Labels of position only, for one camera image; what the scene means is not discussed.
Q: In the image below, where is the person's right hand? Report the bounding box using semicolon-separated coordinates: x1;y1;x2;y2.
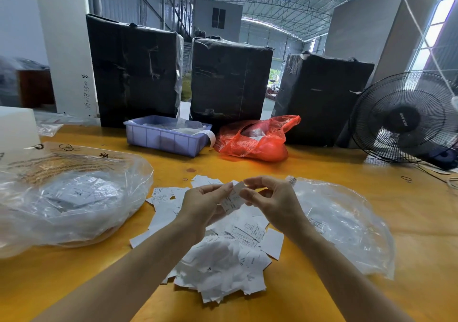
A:
239;175;314;239

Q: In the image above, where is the person's left hand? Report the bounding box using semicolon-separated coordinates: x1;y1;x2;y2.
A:
176;182;236;243

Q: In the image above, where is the white paper label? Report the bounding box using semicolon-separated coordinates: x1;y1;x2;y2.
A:
218;181;249;216

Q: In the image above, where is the pile of white labels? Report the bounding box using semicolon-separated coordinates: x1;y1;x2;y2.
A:
129;175;286;305

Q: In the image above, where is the clear plastic bag black print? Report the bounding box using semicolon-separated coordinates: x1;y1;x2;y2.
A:
285;176;396;280

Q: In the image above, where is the large clear bag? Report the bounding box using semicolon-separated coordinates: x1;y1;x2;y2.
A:
0;143;155;259

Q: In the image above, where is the person's right forearm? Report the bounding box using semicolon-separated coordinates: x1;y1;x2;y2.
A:
290;221;415;322

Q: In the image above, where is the person's left forearm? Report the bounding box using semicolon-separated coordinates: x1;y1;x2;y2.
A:
32;224;205;322

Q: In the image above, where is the red plastic bag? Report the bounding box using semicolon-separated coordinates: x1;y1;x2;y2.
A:
215;115;302;163

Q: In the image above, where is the blue plastic bin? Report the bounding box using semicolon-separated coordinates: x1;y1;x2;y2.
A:
124;115;216;158

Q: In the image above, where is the large black wrapped bale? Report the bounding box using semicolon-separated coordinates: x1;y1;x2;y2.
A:
272;52;375;148
86;14;185;129
190;37;274;127

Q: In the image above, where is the black table fan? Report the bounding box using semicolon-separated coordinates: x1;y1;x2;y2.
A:
350;70;458;170

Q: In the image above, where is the grey cabin with window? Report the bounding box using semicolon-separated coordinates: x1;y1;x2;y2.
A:
192;0;243;42

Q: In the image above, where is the white foam box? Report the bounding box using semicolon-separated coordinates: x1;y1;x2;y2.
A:
0;106;41;154

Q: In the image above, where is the brown wooden cabinet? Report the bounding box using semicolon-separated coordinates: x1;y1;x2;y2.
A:
18;69;55;109

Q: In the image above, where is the white pillar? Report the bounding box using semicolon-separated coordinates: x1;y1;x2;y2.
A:
34;0;99;119

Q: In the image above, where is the bundle of cables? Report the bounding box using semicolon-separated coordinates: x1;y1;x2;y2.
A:
422;164;458;192

